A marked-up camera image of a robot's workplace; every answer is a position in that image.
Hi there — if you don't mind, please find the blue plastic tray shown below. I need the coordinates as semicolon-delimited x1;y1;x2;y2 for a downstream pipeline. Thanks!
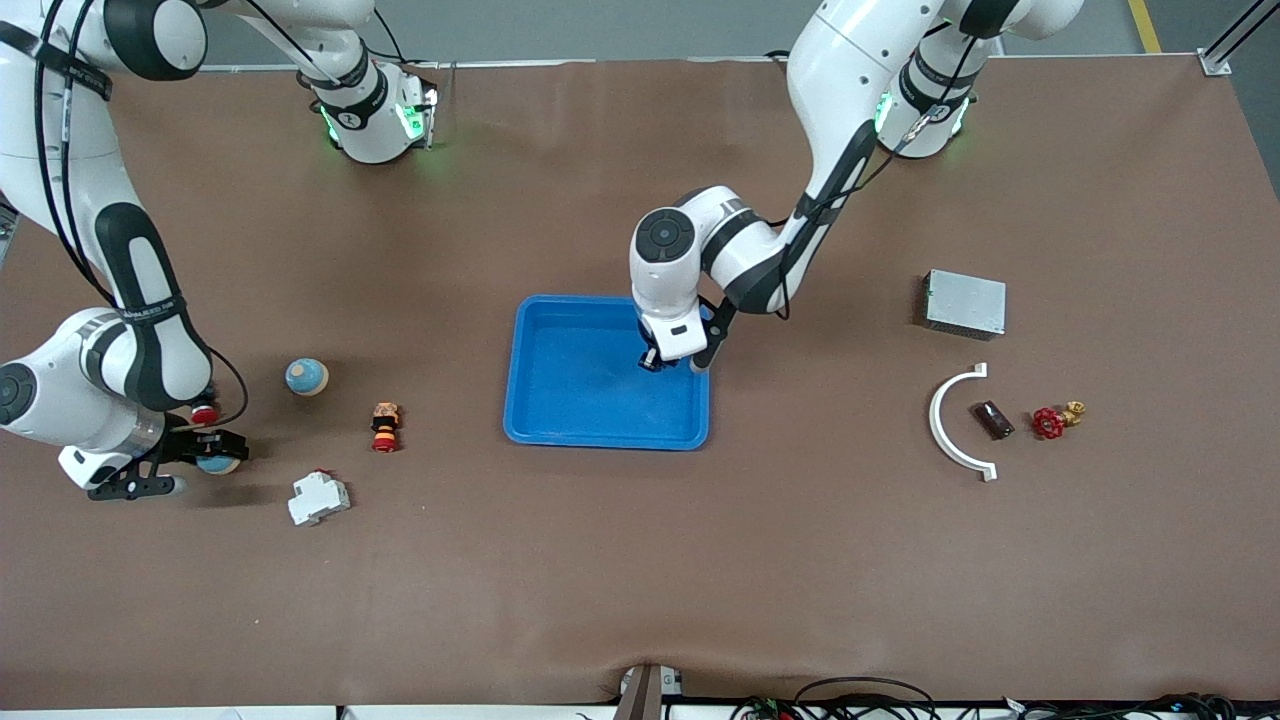
503;294;712;452

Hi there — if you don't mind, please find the white circuit breaker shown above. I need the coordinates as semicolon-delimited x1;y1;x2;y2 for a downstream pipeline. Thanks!
287;468;352;528

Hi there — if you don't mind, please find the grey metal box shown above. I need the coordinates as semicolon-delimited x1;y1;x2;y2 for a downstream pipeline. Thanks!
922;269;1008;341

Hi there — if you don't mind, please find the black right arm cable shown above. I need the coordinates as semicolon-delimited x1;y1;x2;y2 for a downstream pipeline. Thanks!
205;345;250;429

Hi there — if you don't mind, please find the white curved plastic bracket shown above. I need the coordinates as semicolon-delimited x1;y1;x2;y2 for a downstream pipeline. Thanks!
928;362;999;483

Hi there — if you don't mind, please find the black cable loop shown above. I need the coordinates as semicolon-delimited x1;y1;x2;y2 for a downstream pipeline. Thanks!
793;677;938;720

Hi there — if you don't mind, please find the red handle brass valve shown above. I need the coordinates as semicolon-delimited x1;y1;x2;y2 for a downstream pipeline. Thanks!
1032;400;1087;441

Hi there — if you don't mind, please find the black right base cable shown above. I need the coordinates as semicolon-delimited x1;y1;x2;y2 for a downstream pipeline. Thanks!
368;5;441;71

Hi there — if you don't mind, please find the aluminium frame rail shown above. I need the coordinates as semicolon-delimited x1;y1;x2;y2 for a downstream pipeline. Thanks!
1198;0;1280;77

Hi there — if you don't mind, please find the black cable bundle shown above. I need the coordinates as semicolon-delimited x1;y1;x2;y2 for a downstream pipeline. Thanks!
1000;692;1280;720

